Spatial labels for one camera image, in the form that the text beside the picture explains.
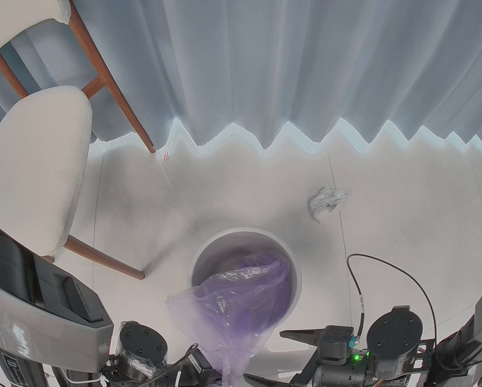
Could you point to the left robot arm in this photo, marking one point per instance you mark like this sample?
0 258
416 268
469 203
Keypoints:
43 321

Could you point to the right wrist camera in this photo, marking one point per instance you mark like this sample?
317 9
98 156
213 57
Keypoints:
333 341

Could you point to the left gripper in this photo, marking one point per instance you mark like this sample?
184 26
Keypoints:
196 365

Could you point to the white cushioned wooden chair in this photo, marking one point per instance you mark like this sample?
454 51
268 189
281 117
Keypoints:
31 155

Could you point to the small red scrap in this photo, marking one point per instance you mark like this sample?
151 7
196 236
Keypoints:
166 155

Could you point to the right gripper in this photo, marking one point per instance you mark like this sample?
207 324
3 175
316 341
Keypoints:
337 375

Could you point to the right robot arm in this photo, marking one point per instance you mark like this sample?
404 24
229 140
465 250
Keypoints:
394 337

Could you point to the pale blue curtain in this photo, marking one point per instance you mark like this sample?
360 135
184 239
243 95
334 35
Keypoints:
265 55

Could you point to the purple plastic bag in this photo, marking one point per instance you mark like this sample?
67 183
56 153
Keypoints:
233 308

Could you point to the white trash bin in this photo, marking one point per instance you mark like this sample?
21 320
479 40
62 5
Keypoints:
245 236

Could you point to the white printed wrapper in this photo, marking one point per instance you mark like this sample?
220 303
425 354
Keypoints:
325 204

